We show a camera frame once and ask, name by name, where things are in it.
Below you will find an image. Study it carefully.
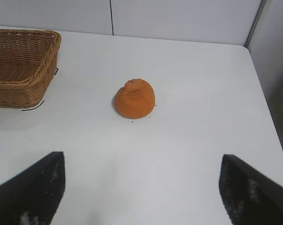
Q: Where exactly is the grey partition frame post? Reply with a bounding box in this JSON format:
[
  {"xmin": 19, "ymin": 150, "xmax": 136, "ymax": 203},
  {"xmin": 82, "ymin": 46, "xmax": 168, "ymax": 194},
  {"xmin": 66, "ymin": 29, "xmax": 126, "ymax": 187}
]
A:
[{"xmin": 244, "ymin": 0, "xmax": 267, "ymax": 47}]

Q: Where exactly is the brown woven wicker basket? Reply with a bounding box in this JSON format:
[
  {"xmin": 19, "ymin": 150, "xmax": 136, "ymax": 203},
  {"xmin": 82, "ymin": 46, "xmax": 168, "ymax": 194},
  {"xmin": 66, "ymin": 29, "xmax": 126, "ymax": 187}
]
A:
[{"xmin": 0, "ymin": 28, "xmax": 62, "ymax": 109}]

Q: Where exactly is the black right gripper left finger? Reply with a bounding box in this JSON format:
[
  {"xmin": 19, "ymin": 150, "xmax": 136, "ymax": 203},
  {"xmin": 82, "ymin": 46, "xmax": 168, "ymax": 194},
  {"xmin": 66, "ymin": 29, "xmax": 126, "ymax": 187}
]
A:
[{"xmin": 0, "ymin": 151, "xmax": 67, "ymax": 225}]

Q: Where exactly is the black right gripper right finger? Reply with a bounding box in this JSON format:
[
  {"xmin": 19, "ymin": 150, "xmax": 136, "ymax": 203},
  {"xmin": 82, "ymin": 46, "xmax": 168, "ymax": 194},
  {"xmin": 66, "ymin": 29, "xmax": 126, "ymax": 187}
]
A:
[{"xmin": 218, "ymin": 154, "xmax": 283, "ymax": 225}]

